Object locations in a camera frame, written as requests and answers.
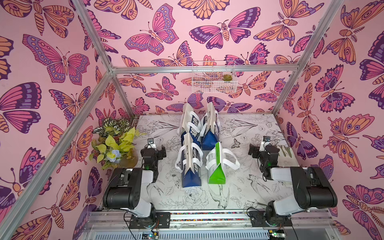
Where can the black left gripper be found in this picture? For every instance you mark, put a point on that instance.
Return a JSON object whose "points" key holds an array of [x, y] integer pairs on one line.
{"points": [[161, 154]]}

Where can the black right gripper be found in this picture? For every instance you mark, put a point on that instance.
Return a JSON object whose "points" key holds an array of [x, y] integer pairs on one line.
{"points": [[252, 150]]}

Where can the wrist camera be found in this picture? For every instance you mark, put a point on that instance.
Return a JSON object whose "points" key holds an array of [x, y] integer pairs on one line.
{"points": [[265, 142], [151, 143]]}

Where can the artificial potted plant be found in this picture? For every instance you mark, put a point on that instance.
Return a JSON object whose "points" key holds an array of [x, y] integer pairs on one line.
{"points": [[115, 148]]}

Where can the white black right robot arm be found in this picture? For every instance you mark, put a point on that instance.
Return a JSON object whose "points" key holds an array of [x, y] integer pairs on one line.
{"points": [[311, 188]]}

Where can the back right blue white bag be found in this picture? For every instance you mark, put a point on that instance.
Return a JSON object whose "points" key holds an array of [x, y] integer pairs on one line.
{"points": [[210, 129]]}

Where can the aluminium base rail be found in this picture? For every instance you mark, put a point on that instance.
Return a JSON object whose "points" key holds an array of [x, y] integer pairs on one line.
{"points": [[212, 225]]}

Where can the beige gardening glove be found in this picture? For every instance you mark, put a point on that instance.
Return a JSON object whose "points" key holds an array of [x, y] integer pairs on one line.
{"points": [[286, 157]]}

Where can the small succulent in basket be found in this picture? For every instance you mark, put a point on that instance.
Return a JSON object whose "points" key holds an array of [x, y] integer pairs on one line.
{"points": [[227, 77]]}

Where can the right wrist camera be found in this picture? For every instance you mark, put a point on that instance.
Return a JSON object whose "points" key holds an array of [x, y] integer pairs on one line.
{"points": [[265, 142]]}

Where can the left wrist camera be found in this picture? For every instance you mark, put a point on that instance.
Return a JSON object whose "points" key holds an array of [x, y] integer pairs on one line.
{"points": [[151, 143]]}

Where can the green white takeout bag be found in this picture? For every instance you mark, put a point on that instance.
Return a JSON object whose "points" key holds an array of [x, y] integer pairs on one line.
{"points": [[219, 160]]}

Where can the blue white takeout bag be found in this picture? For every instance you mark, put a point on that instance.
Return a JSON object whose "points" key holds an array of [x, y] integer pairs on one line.
{"points": [[189, 162]]}

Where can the back left blue white bag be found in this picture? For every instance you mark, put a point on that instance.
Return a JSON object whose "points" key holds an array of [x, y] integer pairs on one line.
{"points": [[190, 124]]}

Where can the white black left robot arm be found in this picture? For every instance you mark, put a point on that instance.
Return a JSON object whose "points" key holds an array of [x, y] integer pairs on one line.
{"points": [[123, 191]]}

